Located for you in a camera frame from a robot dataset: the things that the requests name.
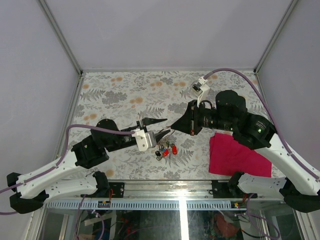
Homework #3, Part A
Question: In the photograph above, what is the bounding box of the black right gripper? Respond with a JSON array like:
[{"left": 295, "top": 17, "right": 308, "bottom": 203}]
[{"left": 170, "top": 98, "right": 236, "bottom": 136}]

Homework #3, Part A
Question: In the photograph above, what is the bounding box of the large metal keyring with clips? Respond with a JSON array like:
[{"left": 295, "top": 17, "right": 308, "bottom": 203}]
[{"left": 157, "top": 126, "right": 175, "bottom": 152}]

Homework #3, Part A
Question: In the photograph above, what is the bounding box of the blue tagged key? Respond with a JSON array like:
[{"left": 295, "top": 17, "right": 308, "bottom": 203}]
[{"left": 162, "top": 149, "right": 170, "bottom": 157}]

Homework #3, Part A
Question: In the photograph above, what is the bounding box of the red tagged key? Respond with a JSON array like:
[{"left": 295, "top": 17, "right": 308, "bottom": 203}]
[{"left": 170, "top": 143, "right": 178, "bottom": 155}]

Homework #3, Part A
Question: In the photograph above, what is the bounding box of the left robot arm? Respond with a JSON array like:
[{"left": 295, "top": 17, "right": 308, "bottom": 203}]
[{"left": 6, "top": 117, "right": 170, "bottom": 214}]

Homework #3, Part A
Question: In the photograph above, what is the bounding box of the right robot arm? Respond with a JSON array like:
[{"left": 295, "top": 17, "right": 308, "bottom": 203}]
[{"left": 171, "top": 90, "right": 320, "bottom": 213}]

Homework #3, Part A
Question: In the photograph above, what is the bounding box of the floral patterned table mat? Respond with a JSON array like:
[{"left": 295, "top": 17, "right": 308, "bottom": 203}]
[{"left": 57, "top": 70, "right": 289, "bottom": 181}]

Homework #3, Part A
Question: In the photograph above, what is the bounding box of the red folded cloth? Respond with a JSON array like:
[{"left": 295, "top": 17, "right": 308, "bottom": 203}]
[{"left": 208, "top": 133, "right": 272, "bottom": 178}]

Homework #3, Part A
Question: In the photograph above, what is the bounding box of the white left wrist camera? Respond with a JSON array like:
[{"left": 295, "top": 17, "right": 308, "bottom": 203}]
[{"left": 131, "top": 129, "right": 157, "bottom": 152}]

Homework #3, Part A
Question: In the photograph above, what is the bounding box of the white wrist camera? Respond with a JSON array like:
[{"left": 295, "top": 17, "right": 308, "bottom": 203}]
[
  {"left": 191, "top": 76, "right": 210, "bottom": 107},
  {"left": 131, "top": 129, "right": 157, "bottom": 152}
]

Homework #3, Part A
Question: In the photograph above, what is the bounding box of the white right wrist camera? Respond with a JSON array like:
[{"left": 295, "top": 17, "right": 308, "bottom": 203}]
[{"left": 191, "top": 76, "right": 210, "bottom": 107}]

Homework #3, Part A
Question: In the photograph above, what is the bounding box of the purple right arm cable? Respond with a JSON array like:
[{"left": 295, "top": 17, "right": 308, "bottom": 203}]
[{"left": 204, "top": 68, "right": 320, "bottom": 182}]

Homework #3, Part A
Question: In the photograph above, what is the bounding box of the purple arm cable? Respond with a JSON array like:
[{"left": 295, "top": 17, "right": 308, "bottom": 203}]
[
  {"left": 0, "top": 124, "right": 135, "bottom": 216},
  {"left": 204, "top": 68, "right": 320, "bottom": 182}
]

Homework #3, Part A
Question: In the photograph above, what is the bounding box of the aluminium enclosure frame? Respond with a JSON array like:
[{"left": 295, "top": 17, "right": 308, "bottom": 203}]
[{"left": 24, "top": 0, "right": 307, "bottom": 240}]

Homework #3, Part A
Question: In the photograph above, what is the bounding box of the grey slotted cable duct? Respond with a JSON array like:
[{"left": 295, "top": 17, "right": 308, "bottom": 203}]
[{"left": 45, "top": 199, "right": 232, "bottom": 210}]

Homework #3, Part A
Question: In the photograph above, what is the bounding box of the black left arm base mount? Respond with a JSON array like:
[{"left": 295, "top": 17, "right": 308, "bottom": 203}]
[{"left": 93, "top": 171, "right": 125, "bottom": 199}]

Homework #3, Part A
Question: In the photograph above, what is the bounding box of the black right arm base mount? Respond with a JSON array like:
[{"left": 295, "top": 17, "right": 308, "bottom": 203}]
[{"left": 208, "top": 171, "right": 252, "bottom": 199}]

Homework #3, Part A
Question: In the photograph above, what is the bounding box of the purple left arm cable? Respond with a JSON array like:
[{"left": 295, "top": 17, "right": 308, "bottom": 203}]
[{"left": 0, "top": 124, "right": 135, "bottom": 216}]

